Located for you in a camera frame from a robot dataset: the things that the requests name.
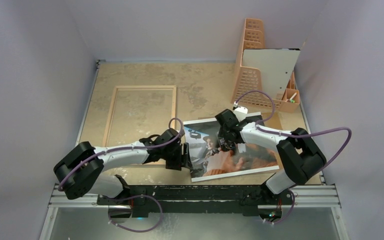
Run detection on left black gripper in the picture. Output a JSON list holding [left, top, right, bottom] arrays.
[[161, 142, 192, 170]]

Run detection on printed photo of driver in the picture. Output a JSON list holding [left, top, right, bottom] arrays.
[[183, 118, 280, 182]]

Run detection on white wooden picture frame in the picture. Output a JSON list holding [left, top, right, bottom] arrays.
[[102, 85, 177, 147]]

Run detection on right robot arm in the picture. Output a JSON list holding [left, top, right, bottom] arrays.
[[215, 109, 327, 204]]

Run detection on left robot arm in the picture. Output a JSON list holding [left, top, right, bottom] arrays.
[[53, 128, 193, 205]]

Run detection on brown cardboard backing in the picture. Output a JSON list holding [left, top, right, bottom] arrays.
[[263, 112, 283, 130]]

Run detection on white marker pen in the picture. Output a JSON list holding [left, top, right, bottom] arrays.
[[288, 92, 298, 103]]

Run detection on white board sheet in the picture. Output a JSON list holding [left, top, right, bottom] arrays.
[[242, 48, 301, 100]]

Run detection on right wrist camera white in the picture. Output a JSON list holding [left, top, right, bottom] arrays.
[[232, 106, 248, 122]]

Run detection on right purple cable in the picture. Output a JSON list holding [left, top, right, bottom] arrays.
[[233, 90, 353, 173]]

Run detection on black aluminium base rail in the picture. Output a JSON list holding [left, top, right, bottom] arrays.
[[47, 184, 342, 218]]

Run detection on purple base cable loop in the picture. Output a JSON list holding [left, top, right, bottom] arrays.
[[108, 193, 165, 233]]

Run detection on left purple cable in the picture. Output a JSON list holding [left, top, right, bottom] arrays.
[[57, 118, 185, 192]]

